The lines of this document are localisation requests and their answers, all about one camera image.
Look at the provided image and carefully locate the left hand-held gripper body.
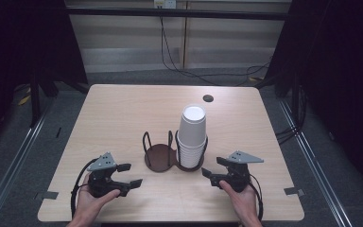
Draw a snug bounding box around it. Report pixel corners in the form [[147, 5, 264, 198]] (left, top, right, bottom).
[[87, 151, 130, 199]]

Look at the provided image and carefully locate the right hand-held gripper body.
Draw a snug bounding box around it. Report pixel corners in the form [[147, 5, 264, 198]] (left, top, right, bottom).
[[210, 149, 265, 194]]

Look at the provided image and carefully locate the dark wire double cup holder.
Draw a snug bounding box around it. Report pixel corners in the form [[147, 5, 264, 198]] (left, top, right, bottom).
[[142, 129, 210, 174]]

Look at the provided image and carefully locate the white disposable paper cup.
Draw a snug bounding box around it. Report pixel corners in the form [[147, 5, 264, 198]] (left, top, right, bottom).
[[177, 104, 209, 149]]

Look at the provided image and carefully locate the person's right hand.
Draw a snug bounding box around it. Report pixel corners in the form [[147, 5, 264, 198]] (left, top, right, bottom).
[[218, 179, 262, 222]]

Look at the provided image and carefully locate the person's left hand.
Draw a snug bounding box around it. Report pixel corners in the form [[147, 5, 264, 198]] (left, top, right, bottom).
[[75, 174, 122, 220]]

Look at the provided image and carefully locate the grey tape strip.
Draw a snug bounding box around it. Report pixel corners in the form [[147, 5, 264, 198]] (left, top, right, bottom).
[[34, 190, 60, 201], [283, 185, 306, 198]]

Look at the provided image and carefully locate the dark metal stand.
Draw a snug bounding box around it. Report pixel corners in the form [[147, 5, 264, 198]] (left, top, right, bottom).
[[28, 67, 43, 130]]

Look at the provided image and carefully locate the yellow floor tape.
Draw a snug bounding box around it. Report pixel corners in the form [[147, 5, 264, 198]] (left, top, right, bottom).
[[17, 94, 32, 107]]

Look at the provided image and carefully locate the black curtain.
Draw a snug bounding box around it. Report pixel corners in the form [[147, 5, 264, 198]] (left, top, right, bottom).
[[263, 0, 363, 193], [0, 0, 89, 155]]

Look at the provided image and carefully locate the black horizontal bar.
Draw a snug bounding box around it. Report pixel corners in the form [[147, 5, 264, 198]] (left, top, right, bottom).
[[64, 6, 293, 22]]

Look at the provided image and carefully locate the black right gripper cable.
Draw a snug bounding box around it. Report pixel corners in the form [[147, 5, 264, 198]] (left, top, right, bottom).
[[249, 173, 265, 221]]

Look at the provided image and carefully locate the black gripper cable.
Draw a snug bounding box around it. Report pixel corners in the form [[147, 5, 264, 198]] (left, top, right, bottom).
[[249, 173, 265, 221], [70, 157, 99, 219]]

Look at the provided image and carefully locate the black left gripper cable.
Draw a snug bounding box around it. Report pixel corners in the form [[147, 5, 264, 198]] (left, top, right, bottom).
[[70, 157, 99, 219]]

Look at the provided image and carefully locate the black floor cable bundle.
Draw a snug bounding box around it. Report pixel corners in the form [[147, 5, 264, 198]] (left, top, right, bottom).
[[274, 83, 307, 147]]

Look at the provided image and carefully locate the grey metal floor rail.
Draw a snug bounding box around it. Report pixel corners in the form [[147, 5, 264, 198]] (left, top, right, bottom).
[[278, 97, 354, 227], [0, 94, 55, 227]]

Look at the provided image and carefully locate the black wall outlet cable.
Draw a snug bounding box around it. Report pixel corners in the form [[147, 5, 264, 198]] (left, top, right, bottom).
[[159, 15, 272, 87]]

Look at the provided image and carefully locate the white wall outlet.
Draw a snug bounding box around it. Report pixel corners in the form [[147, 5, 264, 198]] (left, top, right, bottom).
[[152, 0, 178, 9]]

